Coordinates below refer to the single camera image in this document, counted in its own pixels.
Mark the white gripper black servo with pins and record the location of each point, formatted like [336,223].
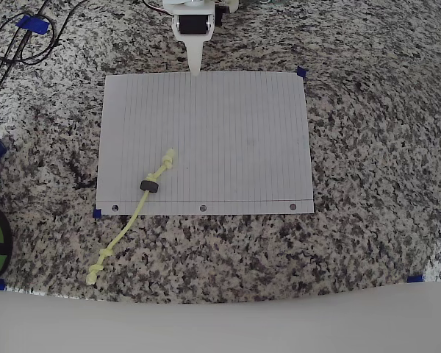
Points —
[193,26]

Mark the black hex nut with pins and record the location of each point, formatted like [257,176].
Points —
[149,186]

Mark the lined white paper sheet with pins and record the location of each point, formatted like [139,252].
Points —
[224,147]

